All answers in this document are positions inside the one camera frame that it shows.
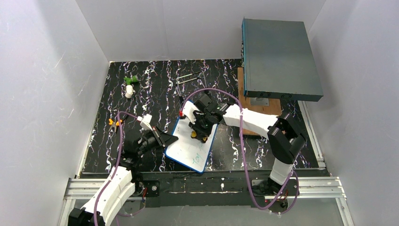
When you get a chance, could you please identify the blue framed whiteboard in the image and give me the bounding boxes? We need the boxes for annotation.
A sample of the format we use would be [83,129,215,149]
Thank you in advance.
[165,117,218,173]

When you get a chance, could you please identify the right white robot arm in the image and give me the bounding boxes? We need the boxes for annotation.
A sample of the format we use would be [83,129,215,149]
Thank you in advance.
[181,91,307,195]

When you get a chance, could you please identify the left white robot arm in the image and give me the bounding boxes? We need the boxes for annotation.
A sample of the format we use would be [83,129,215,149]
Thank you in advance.
[67,127,179,226]

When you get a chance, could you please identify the green white toy figure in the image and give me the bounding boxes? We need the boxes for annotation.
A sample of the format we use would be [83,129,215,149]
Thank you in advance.
[124,75,138,98]

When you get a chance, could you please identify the wooden board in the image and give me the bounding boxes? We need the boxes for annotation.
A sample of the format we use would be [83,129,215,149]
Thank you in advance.
[237,67,282,116]

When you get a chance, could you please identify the dark grey metal box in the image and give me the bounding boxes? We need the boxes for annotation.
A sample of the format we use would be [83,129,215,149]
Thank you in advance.
[241,18,324,102]

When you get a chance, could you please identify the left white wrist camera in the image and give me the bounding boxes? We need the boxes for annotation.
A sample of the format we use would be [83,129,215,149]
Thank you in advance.
[137,114,152,130]

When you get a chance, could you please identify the orange handled pliers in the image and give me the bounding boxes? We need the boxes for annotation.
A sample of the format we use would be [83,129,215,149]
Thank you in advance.
[108,114,128,133]

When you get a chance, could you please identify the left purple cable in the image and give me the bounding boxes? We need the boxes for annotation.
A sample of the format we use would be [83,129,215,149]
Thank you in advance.
[93,111,147,226]

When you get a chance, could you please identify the purple cable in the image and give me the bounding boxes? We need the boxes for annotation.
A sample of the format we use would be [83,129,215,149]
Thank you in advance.
[93,111,147,226]
[181,88,300,215]

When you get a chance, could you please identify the wire whiteboard stand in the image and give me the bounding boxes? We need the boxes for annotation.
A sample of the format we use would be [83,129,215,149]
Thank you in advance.
[175,71,207,103]

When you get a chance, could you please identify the silver metal bracket plate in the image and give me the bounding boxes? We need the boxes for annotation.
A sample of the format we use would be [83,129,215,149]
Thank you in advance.
[250,97,270,106]

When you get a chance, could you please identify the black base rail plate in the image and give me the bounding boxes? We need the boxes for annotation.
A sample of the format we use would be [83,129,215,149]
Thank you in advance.
[113,169,300,208]

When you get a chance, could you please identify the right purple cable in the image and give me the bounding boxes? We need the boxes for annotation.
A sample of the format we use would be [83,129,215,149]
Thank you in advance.
[181,88,300,215]

